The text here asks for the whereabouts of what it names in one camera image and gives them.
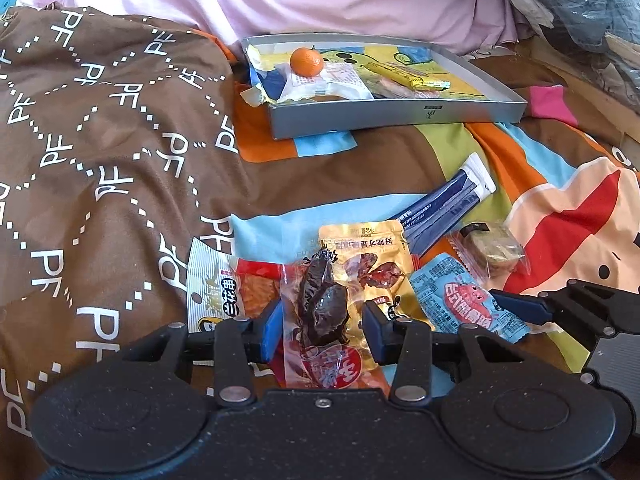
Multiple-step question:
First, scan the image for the white and red snack packet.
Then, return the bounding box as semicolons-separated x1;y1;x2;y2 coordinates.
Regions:
186;237;283;333

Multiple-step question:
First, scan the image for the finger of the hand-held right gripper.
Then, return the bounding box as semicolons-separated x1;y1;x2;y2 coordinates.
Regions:
489;280;640;336

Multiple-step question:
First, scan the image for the clear packet with dark plum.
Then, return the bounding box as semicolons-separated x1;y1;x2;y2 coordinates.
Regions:
280;247;391;391

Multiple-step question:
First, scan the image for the orange mandarin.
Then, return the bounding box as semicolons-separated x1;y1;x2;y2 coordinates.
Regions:
290;46;324;77

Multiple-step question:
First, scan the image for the blue and white stick packet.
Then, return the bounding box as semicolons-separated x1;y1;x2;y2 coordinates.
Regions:
397;152;497;261

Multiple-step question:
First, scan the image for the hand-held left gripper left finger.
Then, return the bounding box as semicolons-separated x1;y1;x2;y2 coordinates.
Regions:
121;299;286;409

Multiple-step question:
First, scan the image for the wooden board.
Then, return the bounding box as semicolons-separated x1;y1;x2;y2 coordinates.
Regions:
515;35;640;151

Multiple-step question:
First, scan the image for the light blue snack packet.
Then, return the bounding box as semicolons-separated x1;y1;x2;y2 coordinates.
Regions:
410;252;531;345

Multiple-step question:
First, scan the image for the white translucent bread packet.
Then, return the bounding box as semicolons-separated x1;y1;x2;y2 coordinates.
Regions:
277;62;376;103

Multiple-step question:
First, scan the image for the brown patterned blanket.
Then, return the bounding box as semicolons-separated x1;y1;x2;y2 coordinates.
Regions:
0;5;251;461

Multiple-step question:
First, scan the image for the yellow snack bar packet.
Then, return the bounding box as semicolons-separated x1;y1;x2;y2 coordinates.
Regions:
361;60;452;92

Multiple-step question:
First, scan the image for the clear-wrapped cube candy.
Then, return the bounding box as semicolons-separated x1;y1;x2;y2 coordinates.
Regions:
447;220;531;281

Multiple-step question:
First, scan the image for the grey tray with cartoon lining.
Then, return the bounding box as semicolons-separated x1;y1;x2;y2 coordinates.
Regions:
241;32;528;141

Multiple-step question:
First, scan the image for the golden snack packet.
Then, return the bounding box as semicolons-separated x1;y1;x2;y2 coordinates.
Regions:
318;219;436;333

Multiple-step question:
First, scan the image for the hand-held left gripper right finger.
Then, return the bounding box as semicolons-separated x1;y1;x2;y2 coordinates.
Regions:
362;300;522;408

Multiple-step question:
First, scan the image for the clothes pile in plastic bag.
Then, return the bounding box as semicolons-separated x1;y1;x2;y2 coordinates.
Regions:
500;0;640;91

